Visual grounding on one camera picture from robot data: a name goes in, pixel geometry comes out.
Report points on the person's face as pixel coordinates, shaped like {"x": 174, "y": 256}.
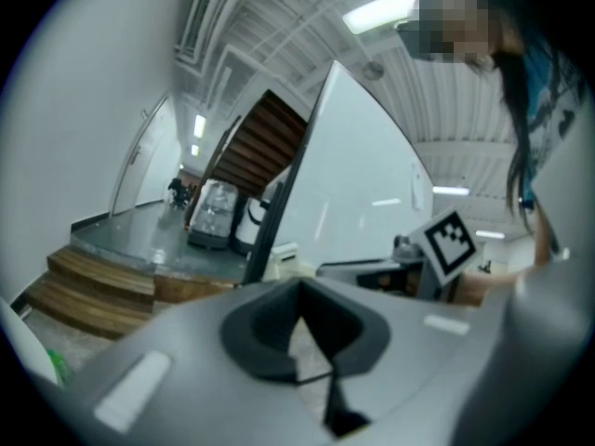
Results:
{"x": 455, "y": 21}

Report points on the person's right forearm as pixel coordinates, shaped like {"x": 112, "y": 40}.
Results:
{"x": 479, "y": 287}

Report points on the round ceiling fixture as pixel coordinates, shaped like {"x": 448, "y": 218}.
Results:
{"x": 373, "y": 70}

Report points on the white rounded device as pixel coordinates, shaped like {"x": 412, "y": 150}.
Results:
{"x": 23, "y": 342}

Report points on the black head-worn camera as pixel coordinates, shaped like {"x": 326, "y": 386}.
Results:
{"x": 411, "y": 40}

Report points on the long ceiling light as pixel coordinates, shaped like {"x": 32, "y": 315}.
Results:
{"x": 381, "y": 12}

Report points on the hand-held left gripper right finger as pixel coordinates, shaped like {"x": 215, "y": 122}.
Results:
{"x": 418, "y": 365}

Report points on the white covered machine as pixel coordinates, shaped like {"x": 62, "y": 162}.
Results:
{"x": 211, "y": 212}

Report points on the person's blue printed shirt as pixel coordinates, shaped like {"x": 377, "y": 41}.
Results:
{"x": 553, "y": 109}

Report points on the large whiteboard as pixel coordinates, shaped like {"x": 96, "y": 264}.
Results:
{"x": 362, "y": 170}

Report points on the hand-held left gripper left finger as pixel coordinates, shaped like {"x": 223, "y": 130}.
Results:
{"x": 186, "y": 379}

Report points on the white door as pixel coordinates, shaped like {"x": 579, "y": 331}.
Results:
{"x": 144, "y": 170}

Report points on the brown wooden staircase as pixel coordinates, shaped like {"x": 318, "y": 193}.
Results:
{"x": 260, "y": 147}

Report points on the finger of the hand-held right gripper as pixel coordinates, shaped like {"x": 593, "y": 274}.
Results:
{"x": 353, "y": 266}

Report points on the small green object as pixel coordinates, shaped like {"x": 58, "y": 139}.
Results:
{"x": 59, "y": 367}

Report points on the white robot with black trim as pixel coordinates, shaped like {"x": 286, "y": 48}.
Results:
{"x": 251, "y": 226}

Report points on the black office chair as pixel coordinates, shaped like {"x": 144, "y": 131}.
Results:
{"x": 179, "y": 193}

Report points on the wooden step platform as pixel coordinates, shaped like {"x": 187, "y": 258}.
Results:
{"x": 93, "y": 286}

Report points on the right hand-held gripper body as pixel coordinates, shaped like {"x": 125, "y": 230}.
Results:
{"x": 446, "y": 249}

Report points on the white box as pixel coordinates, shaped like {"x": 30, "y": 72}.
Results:
{"x": 284, "y": 253}

